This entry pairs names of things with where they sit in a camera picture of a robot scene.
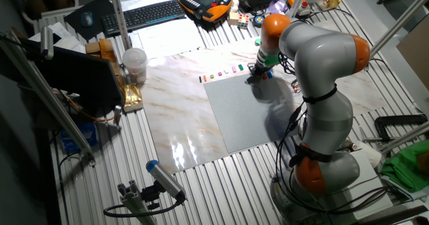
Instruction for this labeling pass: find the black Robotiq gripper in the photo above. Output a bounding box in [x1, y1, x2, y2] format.
[249, 60, 271, 82]

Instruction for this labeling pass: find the grey Lego baseplate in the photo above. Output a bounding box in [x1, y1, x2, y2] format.
[203, 71, 302, 155]

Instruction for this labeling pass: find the Rubik's cube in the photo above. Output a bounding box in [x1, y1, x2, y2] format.
[237, 13, 251, 30]

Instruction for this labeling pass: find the translucent purple object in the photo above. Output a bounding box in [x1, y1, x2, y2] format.
[267, 0, 289, 15]

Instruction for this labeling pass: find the marble pattern table sheet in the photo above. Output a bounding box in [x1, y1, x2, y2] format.
[139, 35, 389, 175]

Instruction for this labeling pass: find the black orange teach pendant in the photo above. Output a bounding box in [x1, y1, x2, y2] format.
[178, 0, 234, 23]

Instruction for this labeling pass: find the printed paper sheet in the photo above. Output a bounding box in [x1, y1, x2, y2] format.
[129, 17, 206, 60]

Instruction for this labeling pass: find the crinkled gold foil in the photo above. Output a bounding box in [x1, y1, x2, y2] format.
[316, 0, 342, 11]

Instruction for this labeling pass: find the clear plastic cup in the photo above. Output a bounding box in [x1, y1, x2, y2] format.
[122, 47, 148, 85]

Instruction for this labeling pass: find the gold foil bag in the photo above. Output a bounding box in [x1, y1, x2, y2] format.
[119, 82, 144, 114]

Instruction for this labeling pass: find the black computer keyboard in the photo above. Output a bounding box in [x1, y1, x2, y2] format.
[100, 0, 186, 37]

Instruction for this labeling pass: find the white paper sheet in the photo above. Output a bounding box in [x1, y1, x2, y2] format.
[120, 0, 178, 11]

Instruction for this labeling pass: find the white cloth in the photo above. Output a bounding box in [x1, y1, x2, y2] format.
[355, 141, 383, 167]

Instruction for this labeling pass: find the black clamp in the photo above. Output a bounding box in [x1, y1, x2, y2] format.
[373, 114, 429, 142]

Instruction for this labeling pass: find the brown cardboard box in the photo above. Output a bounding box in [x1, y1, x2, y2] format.
[85, 38, 121, 77]

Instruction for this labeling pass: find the brown cardboard board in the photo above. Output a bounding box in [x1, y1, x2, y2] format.
[396, 22, 429, 82]

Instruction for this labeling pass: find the black mouse pad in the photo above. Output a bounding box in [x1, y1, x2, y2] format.
[63, 0, 117, 42]

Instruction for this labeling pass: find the green cloth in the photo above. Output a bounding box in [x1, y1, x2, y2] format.
[381, 139, 429, 193]

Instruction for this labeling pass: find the short aluminium profile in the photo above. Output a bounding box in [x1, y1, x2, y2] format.
[117, 179, 158, 225]

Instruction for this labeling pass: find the dark computer mouse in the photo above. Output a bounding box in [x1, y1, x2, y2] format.
[80, 10, 95, 28]

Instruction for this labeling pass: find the black monitor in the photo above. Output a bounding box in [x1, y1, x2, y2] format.
[18, 39, 125, 115]

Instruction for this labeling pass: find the blue box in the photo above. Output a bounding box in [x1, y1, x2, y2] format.
[60, 121, 98, 152]

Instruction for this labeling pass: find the white paper stack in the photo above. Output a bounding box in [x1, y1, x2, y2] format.
[28, 21, 86, 54]

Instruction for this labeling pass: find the dark chair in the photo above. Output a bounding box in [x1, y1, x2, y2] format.
[21, 0, 80, 18]

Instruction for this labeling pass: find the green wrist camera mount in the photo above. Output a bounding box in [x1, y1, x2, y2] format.
[253, 37, 281, 68]

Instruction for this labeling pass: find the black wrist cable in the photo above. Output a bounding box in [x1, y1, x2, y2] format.
[277, 50, 296, 76]

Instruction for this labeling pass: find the black cable strap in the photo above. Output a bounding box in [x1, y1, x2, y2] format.
[302, 84, 339, 104]
[288, 143, 333, 167]

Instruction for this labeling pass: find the shiny metal bracket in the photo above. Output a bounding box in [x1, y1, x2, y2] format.
[340, 139, 359, 152]

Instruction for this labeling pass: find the silver camera with blue end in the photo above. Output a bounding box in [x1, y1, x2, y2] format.
[145, 159, 187, 201]

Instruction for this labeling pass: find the small silver hanging camera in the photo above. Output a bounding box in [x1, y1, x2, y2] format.
[113, 104, 123, 125]

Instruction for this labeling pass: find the aluminium frame post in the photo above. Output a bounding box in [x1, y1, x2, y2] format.
[368, 0, 429, 58]
[107, 0, 132, 50]

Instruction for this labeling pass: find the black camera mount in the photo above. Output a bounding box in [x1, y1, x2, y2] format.
[140, 181, 165, 211]

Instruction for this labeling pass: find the aluminium frame beam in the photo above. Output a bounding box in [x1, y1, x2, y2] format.
[0, 30, 97, 165]
[380, 121, 429, 154]

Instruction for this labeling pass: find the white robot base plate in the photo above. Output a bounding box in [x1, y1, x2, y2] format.
[334, 149, 393, 219]

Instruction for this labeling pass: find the orange cable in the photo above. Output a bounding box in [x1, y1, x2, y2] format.
[53, 89, 117, 123]

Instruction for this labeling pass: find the black camera cable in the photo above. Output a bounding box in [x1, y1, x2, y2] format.
[103, 198, 185, 218]

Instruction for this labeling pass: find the silver camera on beam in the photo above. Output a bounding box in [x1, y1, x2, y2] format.
[40, 25, 54, 60]

